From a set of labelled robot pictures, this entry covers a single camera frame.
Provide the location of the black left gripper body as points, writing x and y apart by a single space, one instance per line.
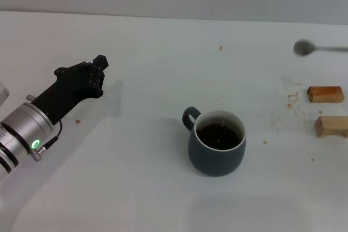
65 89

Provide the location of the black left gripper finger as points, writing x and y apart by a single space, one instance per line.
73 67
100 61

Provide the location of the dark grey ceramic cup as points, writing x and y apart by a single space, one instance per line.
217 161

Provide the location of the dark coffee liquid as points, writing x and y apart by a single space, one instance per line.
218 137

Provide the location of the dark stained wooden block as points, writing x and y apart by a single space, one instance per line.
323 94

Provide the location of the light wooden block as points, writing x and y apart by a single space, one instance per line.
331 126

